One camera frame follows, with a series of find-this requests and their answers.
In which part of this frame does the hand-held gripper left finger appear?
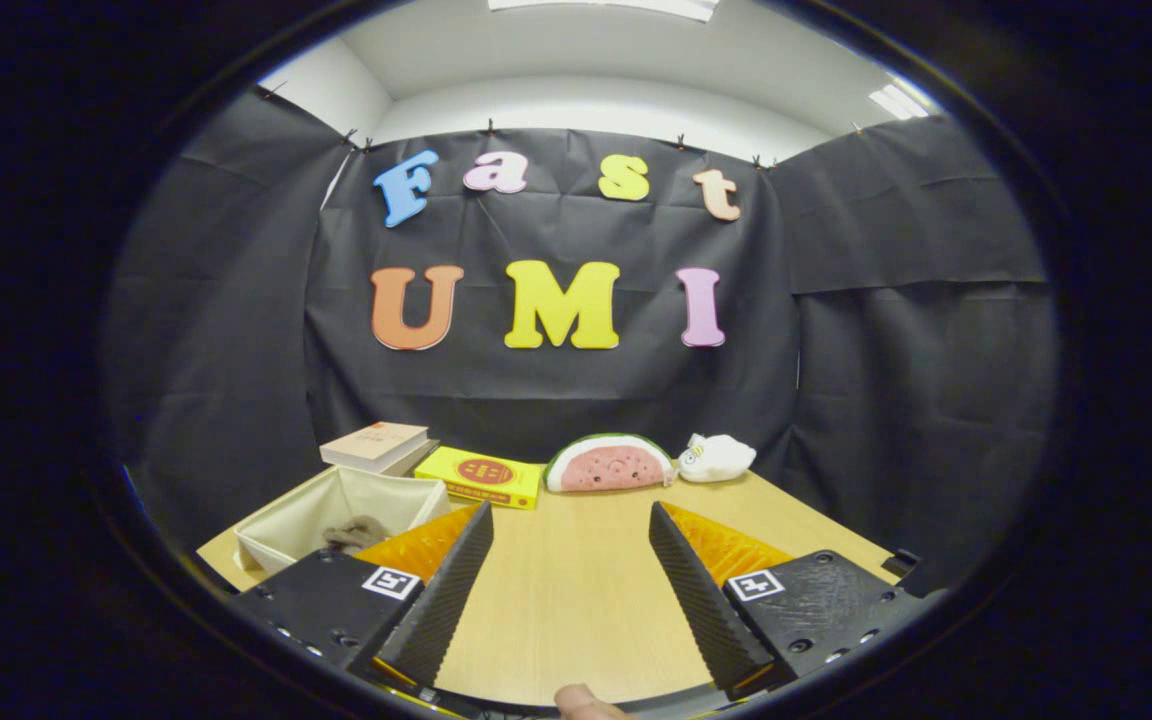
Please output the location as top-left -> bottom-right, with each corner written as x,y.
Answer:
232,500 -> 495,691

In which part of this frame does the yellow book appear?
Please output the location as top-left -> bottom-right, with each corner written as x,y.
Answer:
413,446 -> 546,511

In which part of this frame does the small ceiling light panel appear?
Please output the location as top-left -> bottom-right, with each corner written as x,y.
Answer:
868,83 -> 932,121

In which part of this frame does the black backdrop cloth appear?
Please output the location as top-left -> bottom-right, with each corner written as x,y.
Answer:
101,90 -> 1057,601

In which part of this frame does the beige paperback book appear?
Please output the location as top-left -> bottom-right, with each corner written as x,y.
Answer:
319,421 -> 430,473

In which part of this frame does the watermelon slice plush toy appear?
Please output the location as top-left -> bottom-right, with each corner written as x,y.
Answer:
544,432 -> 677,493

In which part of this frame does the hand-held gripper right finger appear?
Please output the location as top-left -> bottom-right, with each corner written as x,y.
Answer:
648,502 -> 927,701

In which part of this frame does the white plush toy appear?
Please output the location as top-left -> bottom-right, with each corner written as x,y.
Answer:
677,433 -> 757,484

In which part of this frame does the beige fabric storage box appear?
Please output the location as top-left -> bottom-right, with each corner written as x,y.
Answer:
233,465 -> 452,576

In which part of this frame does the long ceiling light panel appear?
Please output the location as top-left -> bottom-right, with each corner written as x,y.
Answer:
488,0 -> 719,23

